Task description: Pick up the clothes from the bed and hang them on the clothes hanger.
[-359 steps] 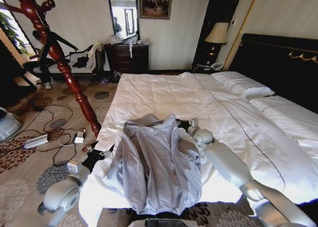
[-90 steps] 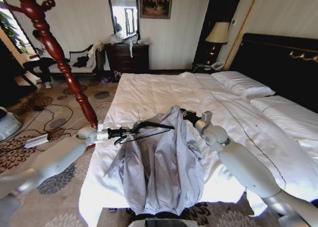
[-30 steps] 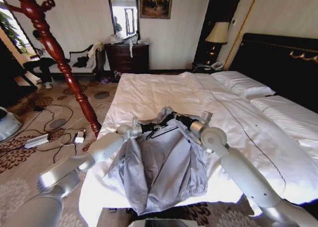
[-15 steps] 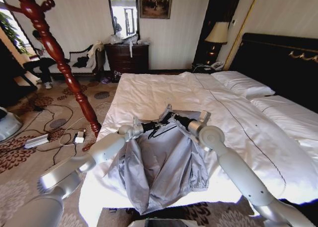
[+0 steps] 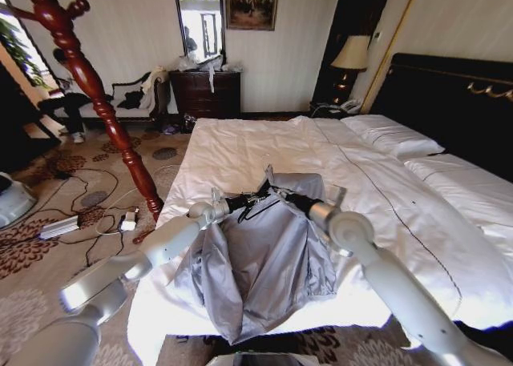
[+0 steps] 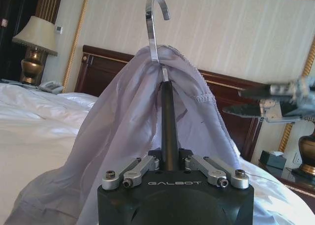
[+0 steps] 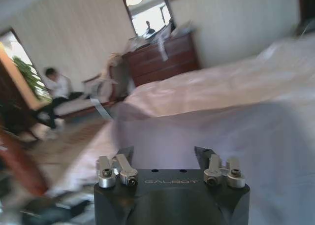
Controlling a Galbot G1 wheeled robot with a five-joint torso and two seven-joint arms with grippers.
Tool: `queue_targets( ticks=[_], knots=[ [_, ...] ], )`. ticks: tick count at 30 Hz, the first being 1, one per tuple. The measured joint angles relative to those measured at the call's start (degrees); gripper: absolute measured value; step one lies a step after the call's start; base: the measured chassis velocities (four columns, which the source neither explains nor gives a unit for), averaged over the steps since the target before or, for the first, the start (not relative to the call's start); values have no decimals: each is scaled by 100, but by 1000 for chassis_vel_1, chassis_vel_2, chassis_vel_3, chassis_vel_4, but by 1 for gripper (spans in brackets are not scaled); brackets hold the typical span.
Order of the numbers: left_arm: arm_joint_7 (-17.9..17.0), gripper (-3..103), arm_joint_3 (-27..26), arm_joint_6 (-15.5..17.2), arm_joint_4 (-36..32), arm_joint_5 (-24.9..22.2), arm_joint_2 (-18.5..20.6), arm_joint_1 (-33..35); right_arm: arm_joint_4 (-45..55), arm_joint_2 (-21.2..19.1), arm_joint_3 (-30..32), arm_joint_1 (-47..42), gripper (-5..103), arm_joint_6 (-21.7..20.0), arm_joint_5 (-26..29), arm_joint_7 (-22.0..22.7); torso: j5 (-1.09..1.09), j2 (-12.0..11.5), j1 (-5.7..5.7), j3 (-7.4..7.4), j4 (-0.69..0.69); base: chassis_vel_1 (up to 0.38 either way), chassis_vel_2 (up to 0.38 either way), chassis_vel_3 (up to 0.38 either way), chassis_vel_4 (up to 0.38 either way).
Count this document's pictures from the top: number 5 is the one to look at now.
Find green leafy plant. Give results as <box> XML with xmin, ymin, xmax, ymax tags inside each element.
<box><xmin>0</xmin><ymin>19</ymin><xmax>51</xmax><ymax>90</ymax></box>

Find purple items on floor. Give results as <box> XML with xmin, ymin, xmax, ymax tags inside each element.
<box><xmin>161</xmin><ymin>115</ymin><xmax>198</xmax><ymax>135</ymax></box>

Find dark wooden dresser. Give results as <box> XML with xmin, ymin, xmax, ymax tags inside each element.
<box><xmin>168</xmin><ymin>70</ymin><xmax>243</xmax><ymax>121</ymax></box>

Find white bed duvet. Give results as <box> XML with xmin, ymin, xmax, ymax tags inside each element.
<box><xmin>127</xmin><ymin>115</ymin><xmax>513</xmax><ymax>366</ymax></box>

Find silver power supply box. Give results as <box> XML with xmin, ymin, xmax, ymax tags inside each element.
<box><xmin>39</xmin><ymin>215</ymin><xmax>80</xmax><ymax>241</ymax></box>

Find white pillow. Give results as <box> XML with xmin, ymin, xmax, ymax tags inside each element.
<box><xmin>403</xmin><ymin>153</ymin><xmax>513</xmax><ymax>229</ymax></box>
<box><xmin>340</xmin><ymin>115</ymin><xmax>446</xmax><ymax>161</ymax></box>

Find dark wooden cabinet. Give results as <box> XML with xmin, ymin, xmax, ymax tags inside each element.
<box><xmin>0</xmin><ymin>61</ymin><xmax>63</xmax><ymax>173</ymax></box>

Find dark framed wall mirror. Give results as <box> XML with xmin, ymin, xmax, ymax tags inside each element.
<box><xmin>172</xmin><ymin>0</ymin><xmax>227</xmax><ymax>61</ymax></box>

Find black cloth on sofa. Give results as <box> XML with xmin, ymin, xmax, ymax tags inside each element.
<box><xmin>119</xmin><ymin>90</ymin><xmax>142</xmax><ymax>111</ymax></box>

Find white rounded machine base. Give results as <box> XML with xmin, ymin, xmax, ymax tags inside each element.
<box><xmin>0</xmin><ymin>172</ymin><xmax>38</xmax><ymax>229</ymax></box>

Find dark bedside table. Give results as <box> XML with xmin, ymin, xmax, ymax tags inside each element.
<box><xmin>308</xmin><ymin>100</ymin><xmax>362</xmax><ymax>121</ymax></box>

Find dark wood chaise sofa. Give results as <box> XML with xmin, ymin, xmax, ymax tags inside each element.
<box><xmin>110</xmin><ymin>71</ymin><xmax>172</xmax><ymax>122</ymax></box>

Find red wooden coat stand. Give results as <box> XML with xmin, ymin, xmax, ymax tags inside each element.
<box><xmin>0</xmin><ymin>0</ymin><xmax>165</xmax><ymax>245</ymax></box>

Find white cloth on sofa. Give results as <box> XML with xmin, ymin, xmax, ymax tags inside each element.
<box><xmin>139</xmin><ymin>66</ymin><xmax>170</xmax><ymax>111</ymax></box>

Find table lamp cream shade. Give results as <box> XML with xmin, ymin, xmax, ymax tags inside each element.
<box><xmin>329</xmin><ymin>34</ymin><xmax>370</xmax><ymax>103</ymax></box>

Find dark bed headboard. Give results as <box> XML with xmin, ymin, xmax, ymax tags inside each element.
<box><xmin>382</xmin><ymin>52</ymin><xmax>513</xmax><ymax>183</ymax></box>

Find white hanging cloth strip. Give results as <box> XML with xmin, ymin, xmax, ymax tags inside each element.
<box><xmin>205</xmin><ymin>63</ymin><xmax>218</xmax><ymax>94</ymax></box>

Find white floor cable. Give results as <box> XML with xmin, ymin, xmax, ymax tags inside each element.
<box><xmin>94</xmin><ymin>163</ymin><xmax>181</xmax><ymax>237</ymax></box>

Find grey shiny jacket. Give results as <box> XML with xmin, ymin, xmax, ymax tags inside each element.
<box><xmin>172</xmin><ymin>164</ymin><xmax>348</xmax><ymax>345</ymax></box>

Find person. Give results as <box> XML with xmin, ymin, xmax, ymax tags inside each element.
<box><xmin>38</xmin><ymin>47</ymin><xmax>92</xmax><ymax>145</ymax></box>

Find black floor cable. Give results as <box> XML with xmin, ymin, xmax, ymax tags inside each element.
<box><xmin>35</xmin><ymin>167</ymin><xmax>139</xmax><ymax>269</ymax></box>

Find white robot front shell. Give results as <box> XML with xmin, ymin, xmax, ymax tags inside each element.
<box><xmin>208</xmin><ymin>352</ymin><xmax>310</xmax><ymax>366</ymax></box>

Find white power adapter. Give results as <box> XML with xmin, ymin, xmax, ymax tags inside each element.
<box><xmin>119</xmin><ymin>211</ymin><xmax>138</xmax><ymax>232</ymax></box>

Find clear plastic bags pile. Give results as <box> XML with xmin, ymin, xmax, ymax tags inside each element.
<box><xmin>168</xmin><ymin>54</ymin><xmax>246</xmax><ymax>75</ymax></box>

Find gold framed painting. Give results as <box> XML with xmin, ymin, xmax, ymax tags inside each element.
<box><xmin>223</xmin><ymin>0</ymin><xmax>281</xmax><ymax>32</ymax></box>

